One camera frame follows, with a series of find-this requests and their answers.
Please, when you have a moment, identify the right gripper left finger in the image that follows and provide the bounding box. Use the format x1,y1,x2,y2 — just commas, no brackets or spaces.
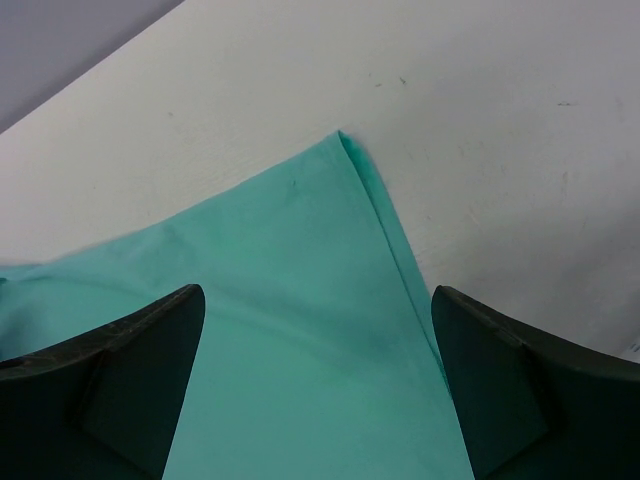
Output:
1,284,205,479

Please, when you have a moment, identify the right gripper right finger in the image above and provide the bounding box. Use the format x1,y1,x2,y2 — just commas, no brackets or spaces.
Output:
431,286,639,479

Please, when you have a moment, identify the mint green t shirt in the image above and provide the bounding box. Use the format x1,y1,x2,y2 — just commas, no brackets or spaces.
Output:
1,132,472,479

